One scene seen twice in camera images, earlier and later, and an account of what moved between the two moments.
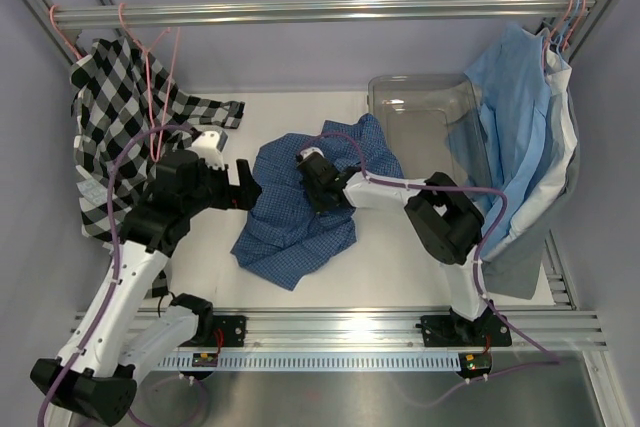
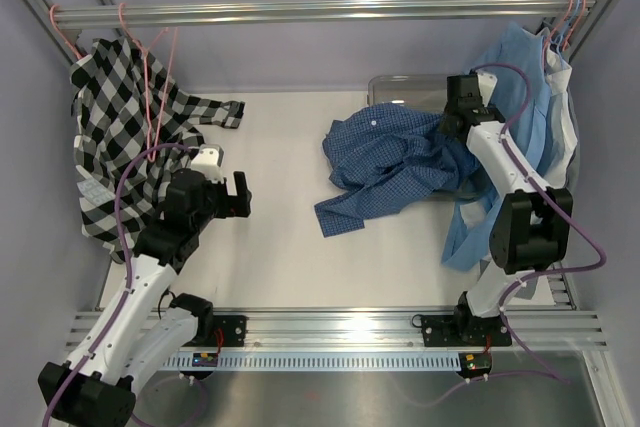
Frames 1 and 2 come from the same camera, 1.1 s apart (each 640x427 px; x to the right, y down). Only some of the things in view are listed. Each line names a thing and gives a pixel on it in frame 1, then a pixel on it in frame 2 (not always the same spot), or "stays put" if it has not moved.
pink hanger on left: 68,42 stays put
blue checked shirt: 285,234 to 386,156
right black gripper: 319,207 to 444,116
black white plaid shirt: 127,115 stays put
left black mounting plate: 234,330 stays put
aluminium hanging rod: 322,12 stays put
